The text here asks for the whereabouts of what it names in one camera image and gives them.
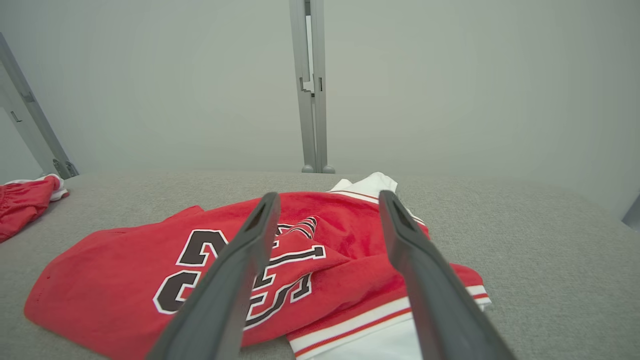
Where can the red white basketball shorts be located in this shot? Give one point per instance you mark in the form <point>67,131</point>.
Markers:
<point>22,205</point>

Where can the grey metal partition post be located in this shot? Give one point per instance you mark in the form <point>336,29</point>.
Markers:
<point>321,130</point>
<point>35,125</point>
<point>300,100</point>

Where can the red white basketball jersey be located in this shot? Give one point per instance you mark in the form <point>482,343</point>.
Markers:
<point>115,280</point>

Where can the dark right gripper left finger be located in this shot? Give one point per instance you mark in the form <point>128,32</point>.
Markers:
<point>220,300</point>

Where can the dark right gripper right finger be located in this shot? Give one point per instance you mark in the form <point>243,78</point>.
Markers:
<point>440,310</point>

